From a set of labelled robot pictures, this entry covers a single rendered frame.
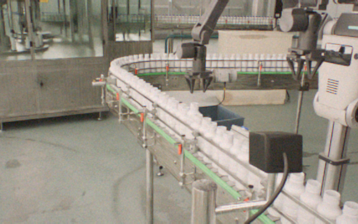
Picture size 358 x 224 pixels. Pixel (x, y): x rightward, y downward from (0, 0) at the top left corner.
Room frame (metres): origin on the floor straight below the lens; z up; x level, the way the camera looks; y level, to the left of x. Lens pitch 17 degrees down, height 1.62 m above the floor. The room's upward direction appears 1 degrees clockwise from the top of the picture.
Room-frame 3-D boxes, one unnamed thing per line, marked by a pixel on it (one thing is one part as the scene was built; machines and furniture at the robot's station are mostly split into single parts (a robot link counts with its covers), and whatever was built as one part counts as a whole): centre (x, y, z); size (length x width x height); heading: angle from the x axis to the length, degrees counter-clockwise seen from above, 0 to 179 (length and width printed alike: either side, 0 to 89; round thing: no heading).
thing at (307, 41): (1.12, -0.40, 1.51); 0.10 x 0.07 x 0.07; 116
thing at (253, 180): (1.06, -0.27, 1.08); 0.06 x 0.06 x 0.17
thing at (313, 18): (1.12, -0.40, 1.57); 0.07 x 0.06 x 0.07; 116
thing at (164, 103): (1.74, 0.07, 1.08); 0.06 x 0.06 x 0.17
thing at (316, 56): (1.13, -0.42, 1.44); 0.07 x 0.07 x 0.09; 26
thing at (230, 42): (6.02, -1.25, 0.59); 1.10 x 0.62 x 1.18; 98
